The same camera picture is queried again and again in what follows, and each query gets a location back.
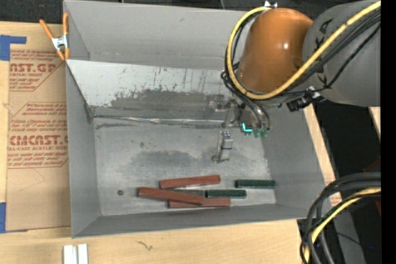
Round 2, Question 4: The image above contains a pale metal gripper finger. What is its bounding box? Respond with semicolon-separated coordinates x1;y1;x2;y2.
221;131;234;162
211;130;225;164

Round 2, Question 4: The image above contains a dark green flat block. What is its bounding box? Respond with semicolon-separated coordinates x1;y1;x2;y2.
204;189;248;199
174;189;205;197
234;179;277;189

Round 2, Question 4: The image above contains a grey metal bin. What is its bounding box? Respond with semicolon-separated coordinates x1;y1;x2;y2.
62;0;328;239

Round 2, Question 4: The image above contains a red-brown flat block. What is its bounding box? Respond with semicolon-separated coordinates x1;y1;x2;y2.
167;197;232;209
158;174;222;190
137;186;205;207

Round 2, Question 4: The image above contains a brown cardboard board red print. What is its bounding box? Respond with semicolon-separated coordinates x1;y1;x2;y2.
0;20;72;233

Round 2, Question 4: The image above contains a black cylinder on white bracket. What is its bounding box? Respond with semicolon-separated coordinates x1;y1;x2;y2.
286;88;326;113

